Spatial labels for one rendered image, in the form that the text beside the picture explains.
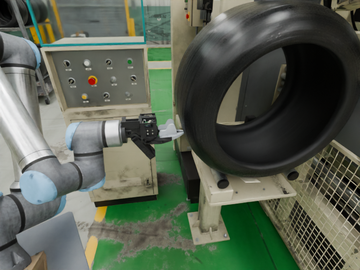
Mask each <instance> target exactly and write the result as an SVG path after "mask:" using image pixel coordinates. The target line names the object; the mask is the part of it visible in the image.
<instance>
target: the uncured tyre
mask: <svg viewBox="0 0 360 270"><path fill-rule="evenodd" d="M279 48H282V50H283V52H284V55H285V58H286V64H287V71H286V78H285V81H284V85H283V87H282V90H281V92H280V94H279V96H278V97H277V99H276V100H275V102H274V103H273V104H272V105H271V106H270V107H269V108H268V109H267V110H266V111H265V112H264V113H263V114H261V115H260V116H258V117H257V118H255V119H253V120H251V121H249V122H246V123H243V124H238V125H223V124H219V123H217V122H216V121H217V117H218V112H219V109H220V105H221V103H222V100H223V98H224V96H225V94H226V92H227V91H228V89H229V88H230V86H231V85H232V84H233V82H234V81H235V80H236V78H237V77H238V76H239V75H240V74H241V73H242V72H243V71H244V70H245V69H246V68H247V67H248V66H250V65H251V64H252V63H253V62H255V61H256V60H257V59H259V58H261V57H262V56H264V55H265V54H267V53H270V52H271V51H273V50H276V49H279ZM359 95H360V41H359V38H358V36H357V34H356V32H355V30H354V29H353V28H352V26H351V25H350V23H348V22H347V21H346V20H345V19H344V17H342V16H341V15H339V14H338V13H336V12H334V11H333V10H331V9H329V8H327V7H325V6H323V5H321V4H318V3H315V2H310V1H302V0H284V1H256V2H249V3H245V4H241V5H238V6H236V7H233V8H231V9H229V10H227V11H225V12H223V13H222V14H220V15H218V16H217V17H215V18H214V19H213V20H212V21H210V22H209V23H208V24H207V25H206V26H205V27H204V28H203V29H202V30H201V31H200V32H199V33H198V34H197V35H196V36H195V38H194V39H193V40H192V42H191V43H190V44H189V46H188V48H187V50H186V51H185V53H184V55H183V57H182V59H181V62H180V64H179V67H178V70H177V74H176V79H175V89H174V96H175V105H176V110H177V113H178V116H179V120H180V122H181V125H182V128H183V131H184V134H185V137H186V139H187V142H188V144H189V145H190V147H191V149H192V150H193V151H194V152H195V154H196V155H197V156H198V157H199V158H200V159H201V160H202V161H203V162H204V163H205V164H207V165H208V166H209V167H211V168H212V169H214V170H216V171H218V172H220V173H223V174H226V175H229V176H235V177H251V178H256V177H267V176H273V175H277V174H280V173H283V172H285V171H288V170H291V169H293V168H295V167H297V166H299V165H301V164H303V163H304V162H306V161H308V160H309V159H311V158H312V157H314V156H315V155H317V154H318V153H319V152H320V151H322V150H323V149H324V148H325V147H326V146H327V145H328V144H329V143H330V142H331V141H332V140H333V139H334V138H335V137H336V136H337V135H338V134H339V132H340V131H341V130H342V129H343V127H344V126H345V124H346V123H347V121H348V120H349V118H350V116H351V114H352V113H353V111H354V109H355V107H356V104H357V101H358V99H359Z"/></svg>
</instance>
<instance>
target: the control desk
mask: <svg viewBox="0 0 360 270"><path fill-rule="evenodd" d="M40 49H41V52H42V56H43V59H44V62H45V64H46V67H47V70H48V73H49V77H50V80H51V83H52V86H53V88H54V91H55V94H56V97H57V101H58V104H59V107H60V109H61V111H62V115H63V118H64V121H65V124H66V127H67V128H68V126H69V125H70V124H71V123H77V122H92V121H109V120H120V121H121V120H122V117H126V119H134V118H139V116H140V114H147V113H152V107H151V93H150V86H149V73H148V59H147V46H146V44H127V45H104V46H61V47H42V48H40ZM103 158H104V169H105V173H106V182H105V184H104V185H103V186H102V187H100V188H98V189H95V190H93V191H89V192H88V193H89V196H90V199H91V202H94V205H95V207H103V206H112V205H121V204H130V203H139V202H144V201H152V200H157V194H158V181H157V174H156V160H155V157H154V158H152V159H149V158H148V157H147V156H146V155H145V154H144V153H143V152H142V151H141V150H140V149H139V148H138V147H137V145H136V144H135V143H134V142H133V141H132V140H131V138H127V143H124V144H123V145H122V146H121V147H107V148H103Z"/></svg>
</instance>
